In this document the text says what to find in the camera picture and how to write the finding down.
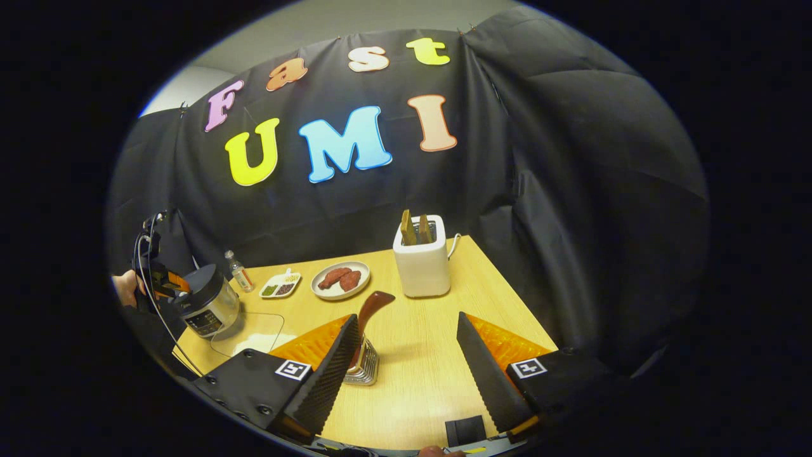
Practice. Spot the white round plate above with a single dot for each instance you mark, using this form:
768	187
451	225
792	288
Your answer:
330	294

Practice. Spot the dark wooden spoon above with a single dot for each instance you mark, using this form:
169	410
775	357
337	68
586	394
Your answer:
371	304

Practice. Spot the small black box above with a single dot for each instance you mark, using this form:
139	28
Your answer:
465	431

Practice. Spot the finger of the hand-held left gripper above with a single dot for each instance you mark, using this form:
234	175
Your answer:
179	284

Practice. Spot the black backdrop cloth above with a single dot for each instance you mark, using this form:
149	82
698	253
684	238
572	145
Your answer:
571	190

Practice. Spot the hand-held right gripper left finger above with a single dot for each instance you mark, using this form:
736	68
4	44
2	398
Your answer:
330	381

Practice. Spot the small clear glass bottle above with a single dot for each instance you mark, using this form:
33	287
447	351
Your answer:
240	274

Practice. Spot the white toaster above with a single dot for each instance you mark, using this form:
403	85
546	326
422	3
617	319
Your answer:
422	273

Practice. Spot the grey rice cooker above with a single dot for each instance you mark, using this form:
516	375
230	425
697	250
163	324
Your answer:
209	311

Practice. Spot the reddish brown meat piece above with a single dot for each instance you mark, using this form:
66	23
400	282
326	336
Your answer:
333	278
351	281

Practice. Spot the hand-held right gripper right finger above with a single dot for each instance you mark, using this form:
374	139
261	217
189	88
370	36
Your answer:
485	374

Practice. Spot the white divided bean dish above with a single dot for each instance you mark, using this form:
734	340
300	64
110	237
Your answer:
279	289

